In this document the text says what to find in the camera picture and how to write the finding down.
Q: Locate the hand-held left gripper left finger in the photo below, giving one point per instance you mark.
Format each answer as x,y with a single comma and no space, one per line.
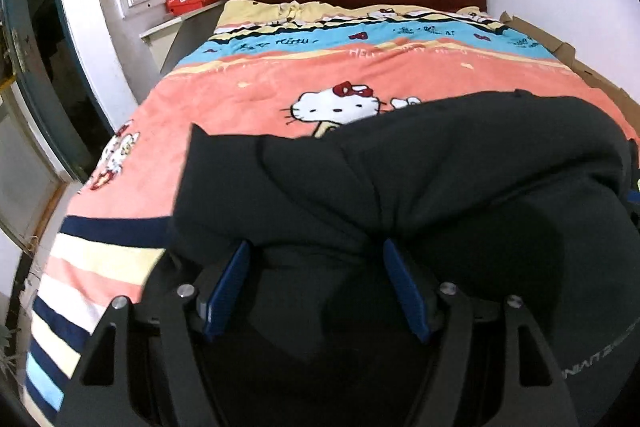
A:
227,292

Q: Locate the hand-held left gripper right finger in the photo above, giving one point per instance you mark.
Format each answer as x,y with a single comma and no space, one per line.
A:
407,292

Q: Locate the black hooded puffer jacket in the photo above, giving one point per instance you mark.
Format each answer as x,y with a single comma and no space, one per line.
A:
425,167

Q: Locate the flattened brown cardboard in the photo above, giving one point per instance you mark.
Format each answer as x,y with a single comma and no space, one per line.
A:
575,52

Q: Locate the striped cartoon printed blanket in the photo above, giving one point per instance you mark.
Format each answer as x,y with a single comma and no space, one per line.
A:
225,87

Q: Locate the grey bedside cabinet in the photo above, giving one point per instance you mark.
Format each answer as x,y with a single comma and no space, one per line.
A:
167,39

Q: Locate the dark door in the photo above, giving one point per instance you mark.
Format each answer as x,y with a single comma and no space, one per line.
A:
50,57

